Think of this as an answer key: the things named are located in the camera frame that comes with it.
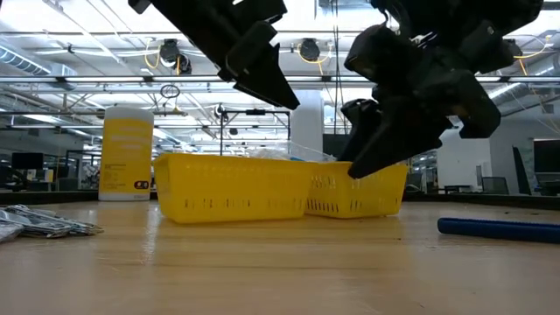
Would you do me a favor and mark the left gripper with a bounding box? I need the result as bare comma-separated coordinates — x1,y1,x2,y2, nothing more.
128,0,302,111

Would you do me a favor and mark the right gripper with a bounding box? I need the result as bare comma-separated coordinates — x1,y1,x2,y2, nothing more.
339,41,503,180

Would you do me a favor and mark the toothbrush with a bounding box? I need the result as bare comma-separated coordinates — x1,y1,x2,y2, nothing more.
279,140,338,164

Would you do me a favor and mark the yellow plastic slotted basket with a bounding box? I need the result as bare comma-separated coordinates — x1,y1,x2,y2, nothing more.
151,151,314,225
304,160,410,220

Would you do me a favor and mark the blue marker pen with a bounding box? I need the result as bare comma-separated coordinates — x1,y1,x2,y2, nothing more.
437,216,560,245

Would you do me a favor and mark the packaged silver nail clipper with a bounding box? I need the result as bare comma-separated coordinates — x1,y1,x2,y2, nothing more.
0,220,26,244
19,217,105,240
3,204,88,227

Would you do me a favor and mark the white square pillar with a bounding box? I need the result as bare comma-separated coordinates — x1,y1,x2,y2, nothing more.
290,89,325,161

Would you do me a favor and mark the black upright panel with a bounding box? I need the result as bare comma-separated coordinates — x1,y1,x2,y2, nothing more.
512,145,533,196

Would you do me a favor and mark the yellow wipes canister white lid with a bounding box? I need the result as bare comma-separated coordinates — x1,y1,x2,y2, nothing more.
97,106,156,203

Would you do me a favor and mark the black desk monitor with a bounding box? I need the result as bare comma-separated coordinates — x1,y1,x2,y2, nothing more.
533,138,560,174

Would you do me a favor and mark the small dark monitor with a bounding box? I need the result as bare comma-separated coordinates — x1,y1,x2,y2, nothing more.
10,151,46,172

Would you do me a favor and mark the black rig frame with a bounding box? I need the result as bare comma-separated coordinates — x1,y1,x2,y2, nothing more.
218,108,292,158

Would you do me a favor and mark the black ceiling cable reel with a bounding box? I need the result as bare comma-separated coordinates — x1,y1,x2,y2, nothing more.
298,38,322,63
157,38,193,76

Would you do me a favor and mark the black wall screen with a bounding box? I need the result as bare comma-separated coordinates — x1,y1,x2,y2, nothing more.
322,133,347,162

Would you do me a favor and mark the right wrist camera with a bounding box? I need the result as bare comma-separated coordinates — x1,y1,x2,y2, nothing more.
344,24,421,87

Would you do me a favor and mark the silver ventilation duct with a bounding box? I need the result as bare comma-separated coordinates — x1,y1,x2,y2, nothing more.
0,43,79,91

